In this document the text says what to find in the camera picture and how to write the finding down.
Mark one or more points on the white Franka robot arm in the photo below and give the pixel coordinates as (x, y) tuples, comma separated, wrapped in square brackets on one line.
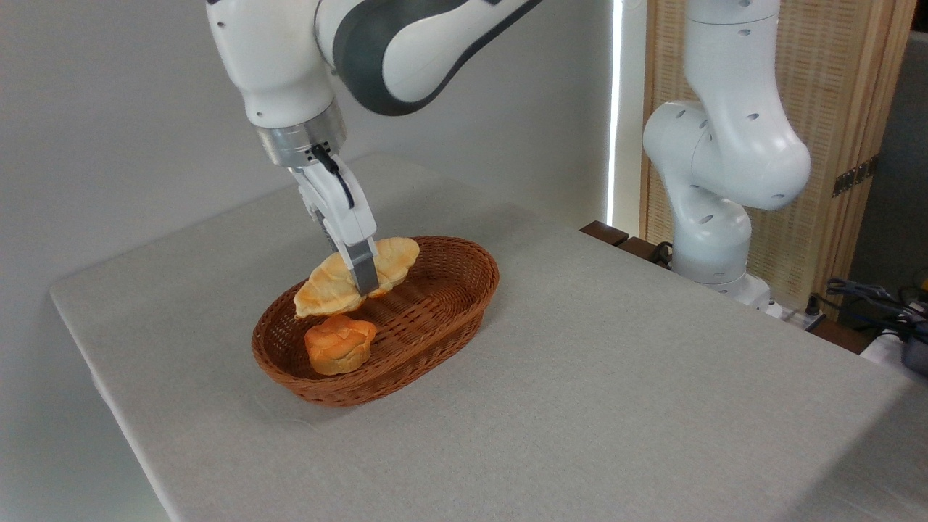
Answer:
[(275, 58)]

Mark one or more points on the long bread loaf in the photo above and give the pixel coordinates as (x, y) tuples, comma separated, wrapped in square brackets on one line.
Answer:
[(326, 286)]

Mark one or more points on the brown wicker basket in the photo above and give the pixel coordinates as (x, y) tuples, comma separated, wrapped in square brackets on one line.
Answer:
[(435, 297)]

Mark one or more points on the grey round container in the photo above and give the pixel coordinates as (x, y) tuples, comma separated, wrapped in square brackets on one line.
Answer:
[(916, 357)]

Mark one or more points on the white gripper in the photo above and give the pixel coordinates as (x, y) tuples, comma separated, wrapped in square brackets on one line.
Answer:
[(341, 214)]

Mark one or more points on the black screen hinge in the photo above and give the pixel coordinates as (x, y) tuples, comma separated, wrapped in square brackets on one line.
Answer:
[(855, 176)]

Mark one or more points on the grey tablecloth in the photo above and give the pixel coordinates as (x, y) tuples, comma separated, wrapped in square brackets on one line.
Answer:
[(652, 406)]

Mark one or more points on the round golden bread roll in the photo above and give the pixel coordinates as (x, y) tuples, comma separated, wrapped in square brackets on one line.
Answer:
[(339, 344)]

